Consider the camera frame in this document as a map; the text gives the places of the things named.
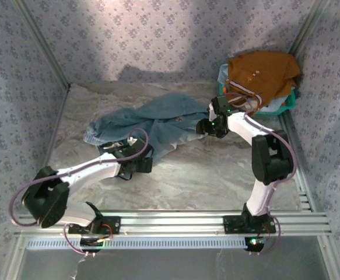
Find blue denim trousers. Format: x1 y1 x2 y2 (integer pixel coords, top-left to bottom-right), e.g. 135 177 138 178
83 92 215 165

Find brown trousers with striped waistband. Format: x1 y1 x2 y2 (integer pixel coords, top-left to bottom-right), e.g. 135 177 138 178
227 51 302 117

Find light blue garment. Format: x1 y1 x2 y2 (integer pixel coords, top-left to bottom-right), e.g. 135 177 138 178
218 63 232 88

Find teal plastic basket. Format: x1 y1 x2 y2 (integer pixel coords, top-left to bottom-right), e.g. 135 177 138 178
218 83 299 118

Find black left controller board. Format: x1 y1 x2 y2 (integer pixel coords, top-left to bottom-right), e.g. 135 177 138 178
79 236 105 253

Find black controller board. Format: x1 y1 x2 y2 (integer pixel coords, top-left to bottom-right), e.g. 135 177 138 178
79 236 105 253
244 236 265 252

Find black right controller board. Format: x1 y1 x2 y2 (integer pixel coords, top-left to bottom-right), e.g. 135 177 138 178
244 236 265 252

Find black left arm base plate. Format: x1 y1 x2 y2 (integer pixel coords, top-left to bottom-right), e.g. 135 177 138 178
67 215 121 236

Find red wire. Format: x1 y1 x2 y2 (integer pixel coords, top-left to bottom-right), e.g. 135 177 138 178
101 223 114 239

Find aluminium mounting rail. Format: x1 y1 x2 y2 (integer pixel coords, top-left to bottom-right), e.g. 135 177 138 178
13 209 332 237

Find white slotted cable duct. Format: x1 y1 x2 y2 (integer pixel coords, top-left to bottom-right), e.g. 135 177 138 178
25 235 271 250

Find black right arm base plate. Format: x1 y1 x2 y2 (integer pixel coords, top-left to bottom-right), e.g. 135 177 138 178
222 215 277 234

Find aluminium side rail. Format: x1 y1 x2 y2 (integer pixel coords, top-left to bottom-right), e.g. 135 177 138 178
280 112 317 212

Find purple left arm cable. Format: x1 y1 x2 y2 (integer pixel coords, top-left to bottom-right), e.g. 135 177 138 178
9 128 150 257

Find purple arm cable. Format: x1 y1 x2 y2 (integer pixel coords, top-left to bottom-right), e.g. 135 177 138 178
227 92 299 256
9 128 150 257

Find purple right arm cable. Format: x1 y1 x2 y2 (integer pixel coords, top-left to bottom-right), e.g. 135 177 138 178
227 92 299 256

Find aluminium corner post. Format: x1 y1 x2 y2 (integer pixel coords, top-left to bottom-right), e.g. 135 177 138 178
13 0 73 91
288 0 332 55

